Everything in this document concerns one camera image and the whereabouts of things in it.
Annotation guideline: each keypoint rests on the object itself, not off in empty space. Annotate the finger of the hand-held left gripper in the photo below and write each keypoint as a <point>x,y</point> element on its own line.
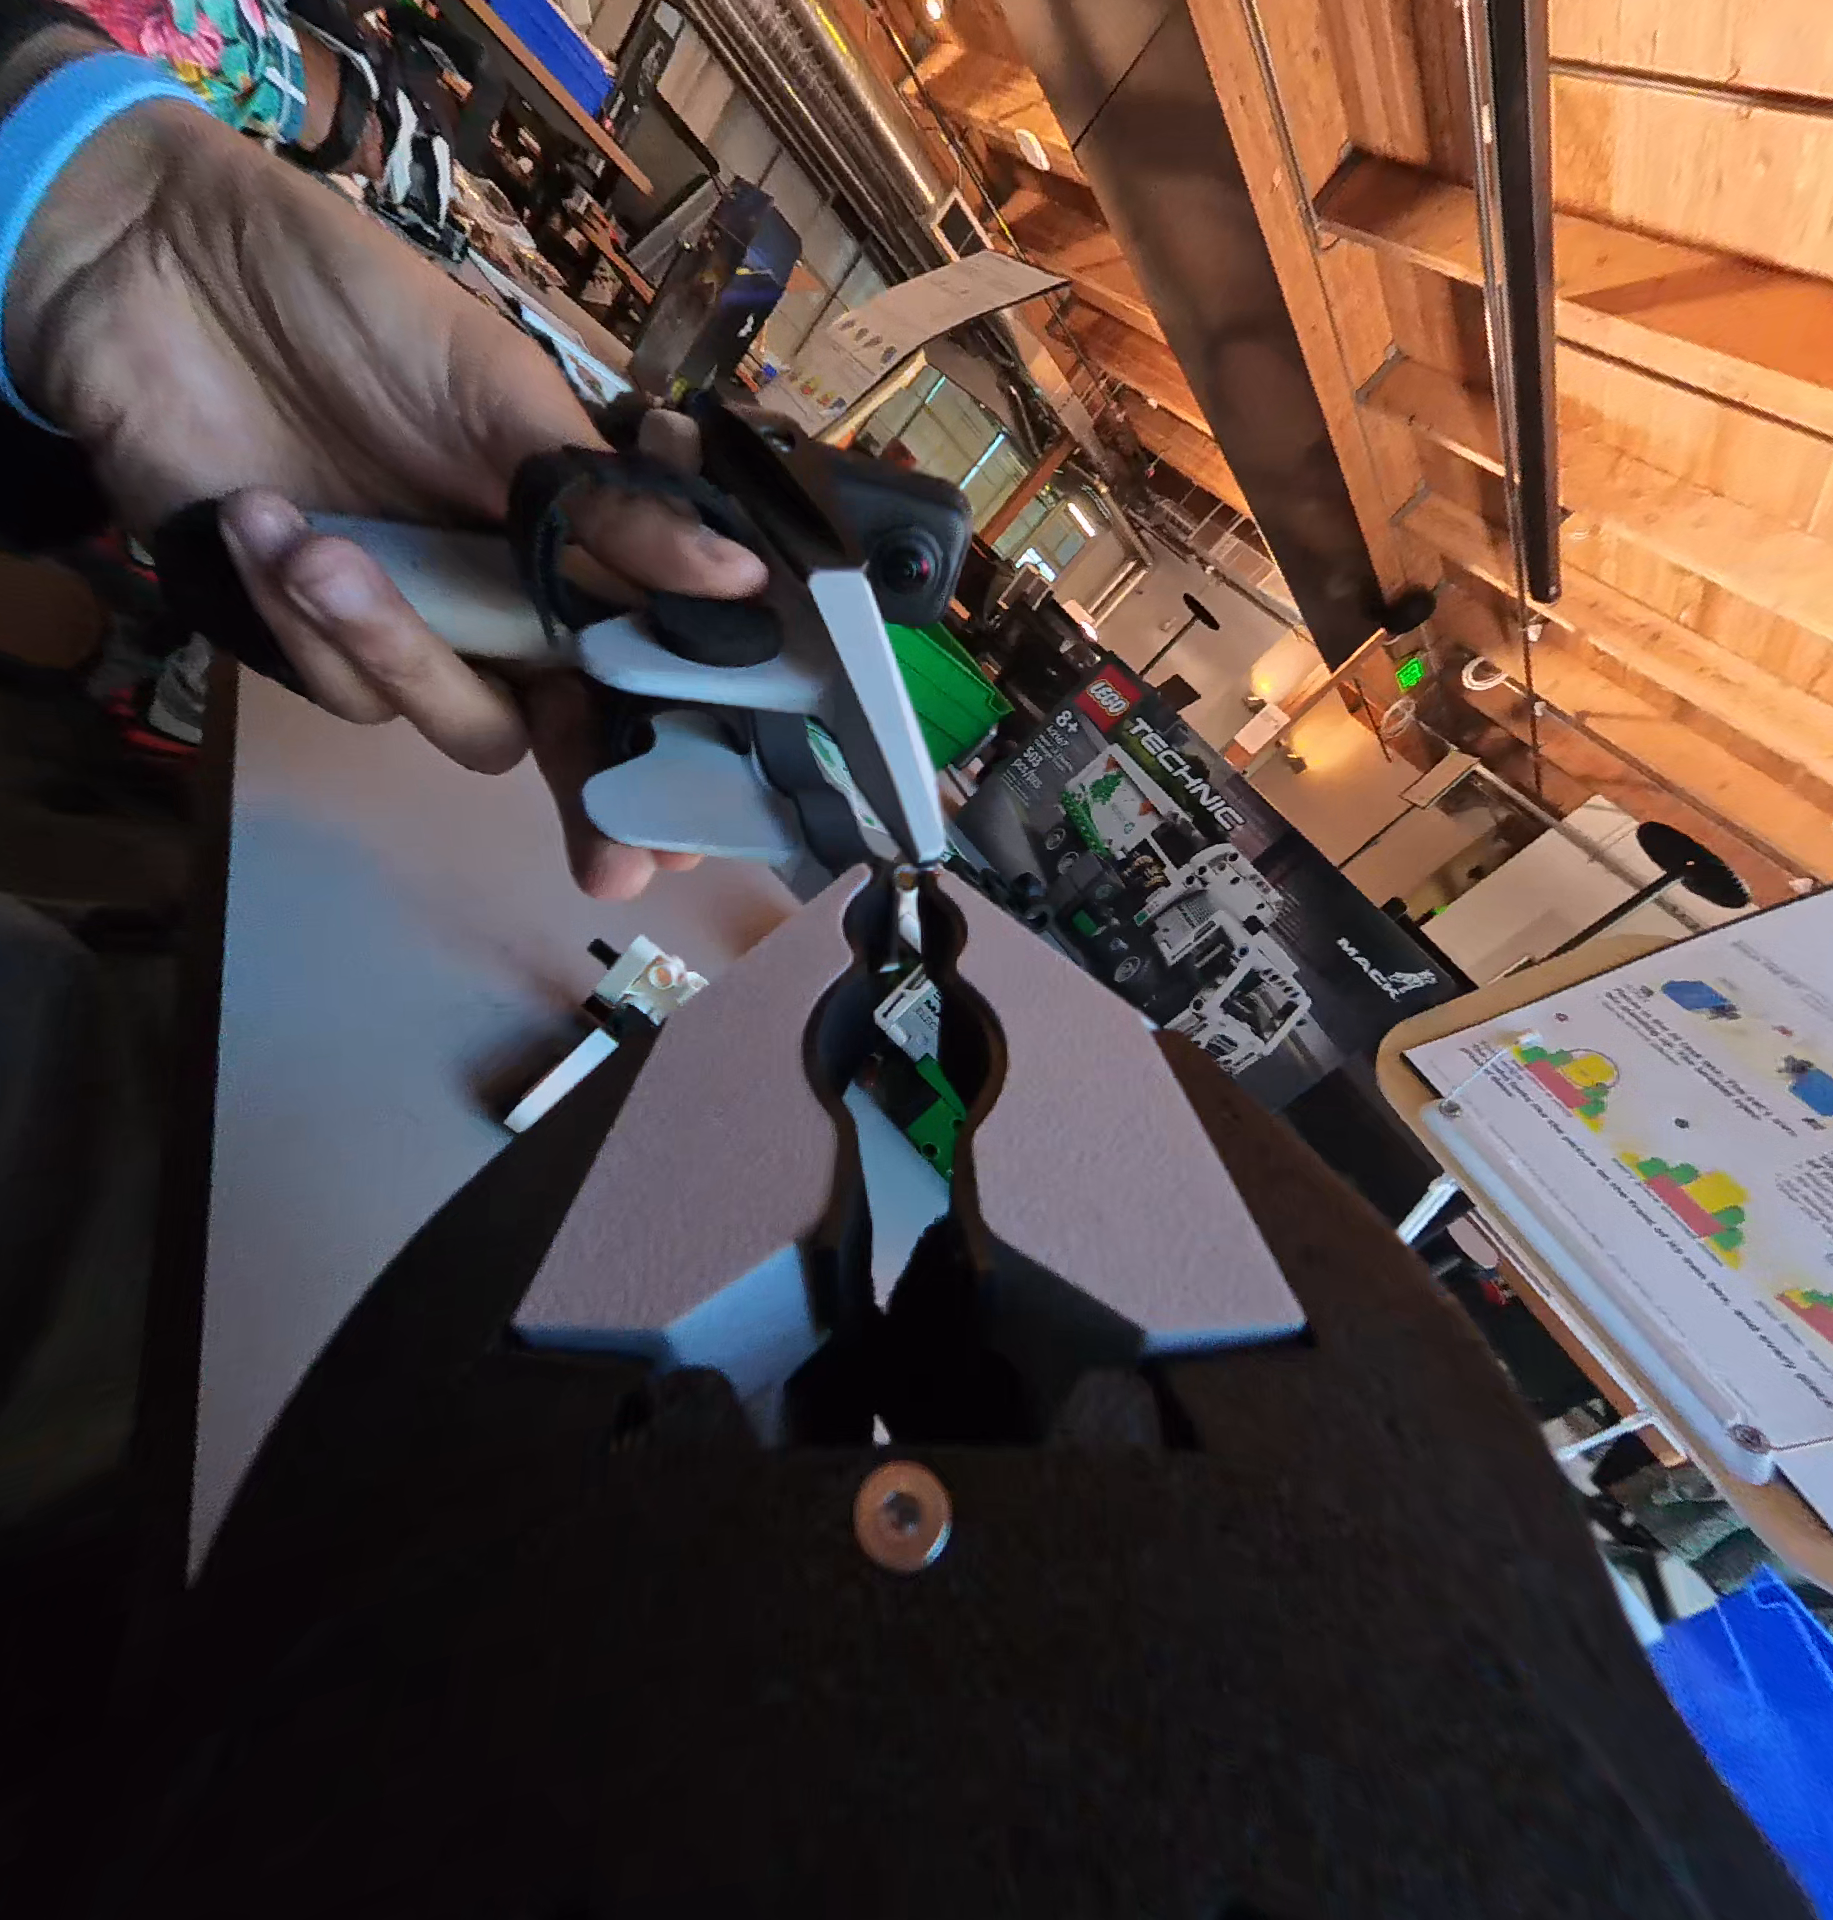
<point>879,705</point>

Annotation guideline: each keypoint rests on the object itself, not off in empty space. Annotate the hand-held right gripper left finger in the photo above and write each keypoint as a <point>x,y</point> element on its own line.
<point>676,1171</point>

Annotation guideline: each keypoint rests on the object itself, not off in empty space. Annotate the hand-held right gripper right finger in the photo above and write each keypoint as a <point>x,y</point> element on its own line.
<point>1110,1171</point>

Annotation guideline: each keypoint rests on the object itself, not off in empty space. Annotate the small grey lego piece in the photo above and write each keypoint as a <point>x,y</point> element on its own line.
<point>906,888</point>

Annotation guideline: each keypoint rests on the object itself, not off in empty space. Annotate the white lego beam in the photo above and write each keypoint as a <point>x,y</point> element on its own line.
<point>565,1080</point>

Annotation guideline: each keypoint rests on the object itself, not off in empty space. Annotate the white green lego subassembly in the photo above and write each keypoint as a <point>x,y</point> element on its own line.
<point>928,1110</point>

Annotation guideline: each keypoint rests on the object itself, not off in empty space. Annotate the lego truck set box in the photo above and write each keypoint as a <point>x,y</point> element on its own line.
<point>1202,900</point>

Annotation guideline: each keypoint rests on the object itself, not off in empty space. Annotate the person's left hand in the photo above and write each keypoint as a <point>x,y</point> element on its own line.
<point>286,331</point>

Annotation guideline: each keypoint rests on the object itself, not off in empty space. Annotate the green plastic bin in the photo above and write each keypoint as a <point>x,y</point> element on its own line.
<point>946,683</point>

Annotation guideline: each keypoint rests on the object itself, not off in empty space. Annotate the white sign board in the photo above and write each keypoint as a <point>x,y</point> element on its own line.
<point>931,308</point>

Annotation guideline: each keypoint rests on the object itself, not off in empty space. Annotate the dark printed carton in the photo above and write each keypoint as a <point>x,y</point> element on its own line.
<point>715,293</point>

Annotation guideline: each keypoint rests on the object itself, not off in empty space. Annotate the black floor lamp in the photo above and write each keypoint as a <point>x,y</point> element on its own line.
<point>1199,606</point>

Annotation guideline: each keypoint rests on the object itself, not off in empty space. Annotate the green exit sign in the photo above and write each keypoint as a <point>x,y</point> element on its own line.
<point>1408,672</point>

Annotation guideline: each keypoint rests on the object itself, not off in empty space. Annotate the blue storage bin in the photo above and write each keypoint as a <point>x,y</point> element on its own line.
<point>556,36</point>

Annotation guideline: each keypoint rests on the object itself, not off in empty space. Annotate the wooden instruction board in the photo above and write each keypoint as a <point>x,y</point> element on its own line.
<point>1682,1140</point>

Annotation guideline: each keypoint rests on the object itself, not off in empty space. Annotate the person's grey trousers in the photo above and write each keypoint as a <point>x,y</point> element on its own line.
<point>31,1140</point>

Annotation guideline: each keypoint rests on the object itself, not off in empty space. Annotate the black round lamp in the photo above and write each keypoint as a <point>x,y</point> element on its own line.
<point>1694,863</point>

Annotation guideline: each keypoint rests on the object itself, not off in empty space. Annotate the brown chair armrest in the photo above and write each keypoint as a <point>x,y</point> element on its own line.
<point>16,603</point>

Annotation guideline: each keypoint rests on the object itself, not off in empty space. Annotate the blue wristband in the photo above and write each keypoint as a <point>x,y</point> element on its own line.
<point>31,165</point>

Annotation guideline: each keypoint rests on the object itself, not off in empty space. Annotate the blue plastic bin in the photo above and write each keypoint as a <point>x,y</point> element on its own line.
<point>1786,1726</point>

